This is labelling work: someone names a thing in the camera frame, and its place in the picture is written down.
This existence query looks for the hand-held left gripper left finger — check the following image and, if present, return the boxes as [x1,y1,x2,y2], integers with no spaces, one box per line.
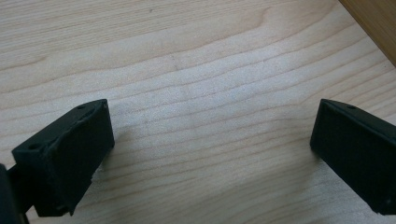
[11,98,116,217]

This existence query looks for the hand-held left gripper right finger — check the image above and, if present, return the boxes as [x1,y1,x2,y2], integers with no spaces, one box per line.
[309,98,396,217]

